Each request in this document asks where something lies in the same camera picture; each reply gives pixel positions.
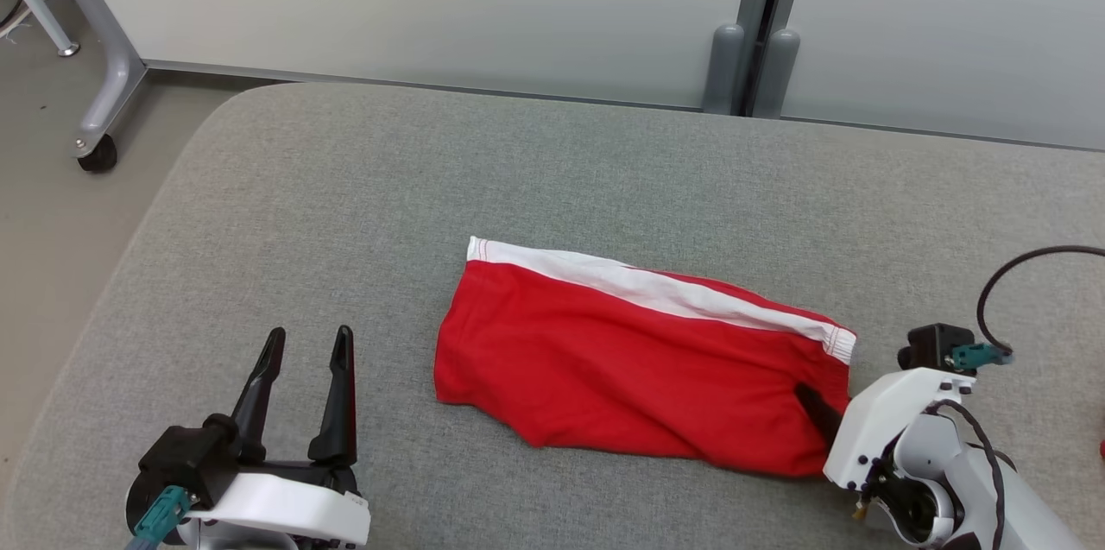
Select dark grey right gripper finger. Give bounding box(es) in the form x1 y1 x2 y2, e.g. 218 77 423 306
794 384 845 447

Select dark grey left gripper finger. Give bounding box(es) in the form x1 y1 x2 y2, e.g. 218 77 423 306
308 326 357 466
229 327 287 463

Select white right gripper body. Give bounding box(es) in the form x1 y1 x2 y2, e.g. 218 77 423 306
823 369 976 490

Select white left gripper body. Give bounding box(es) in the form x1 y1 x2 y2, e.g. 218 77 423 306
186 464 372 547

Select red shorts with white stripe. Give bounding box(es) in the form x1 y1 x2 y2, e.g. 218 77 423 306
434 237 857 479

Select black caster wheel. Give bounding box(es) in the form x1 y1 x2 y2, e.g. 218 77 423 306
78 136 118 174

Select grey partition support leg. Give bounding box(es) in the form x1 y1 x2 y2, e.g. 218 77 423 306
65 0 148 158

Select right camera cable teal plug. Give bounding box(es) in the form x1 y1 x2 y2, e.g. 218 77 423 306
950 245 1105 368

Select camera cable teal plug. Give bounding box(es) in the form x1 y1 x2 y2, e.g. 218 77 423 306
125 485 193 550
950 245 1105 368

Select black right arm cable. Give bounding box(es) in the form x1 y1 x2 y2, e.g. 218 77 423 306
924 399 1009 550

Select left camera cable teal plug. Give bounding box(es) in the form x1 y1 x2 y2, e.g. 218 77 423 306
125 485 193 550

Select grey partition foot post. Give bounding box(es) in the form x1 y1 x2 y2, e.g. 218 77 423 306
753 29 801 119
702 23 745 115

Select white floor cable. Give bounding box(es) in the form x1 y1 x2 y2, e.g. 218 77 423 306
0 0 66 41

